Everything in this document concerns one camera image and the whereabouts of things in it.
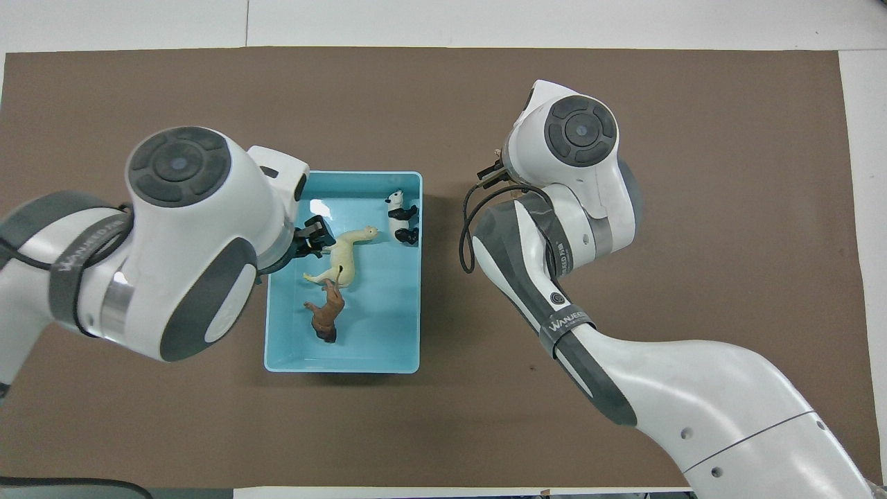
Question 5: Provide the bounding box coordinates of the cream white horse toy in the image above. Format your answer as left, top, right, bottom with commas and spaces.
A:
303, 225, 380, 289

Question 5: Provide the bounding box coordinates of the brown lion toy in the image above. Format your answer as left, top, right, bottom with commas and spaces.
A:
304, 263, 346, 344

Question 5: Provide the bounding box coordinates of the black white panda toy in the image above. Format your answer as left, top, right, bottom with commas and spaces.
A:
385, 189, 421, 247

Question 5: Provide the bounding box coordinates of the light blue storage box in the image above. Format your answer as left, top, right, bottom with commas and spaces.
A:
264, 170, 423, 374

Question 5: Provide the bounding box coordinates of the brown table mat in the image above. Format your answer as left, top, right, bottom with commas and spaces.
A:
0, 47, 882, 488

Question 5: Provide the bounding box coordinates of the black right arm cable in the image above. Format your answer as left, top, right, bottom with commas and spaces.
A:
459, 161, 555, 275

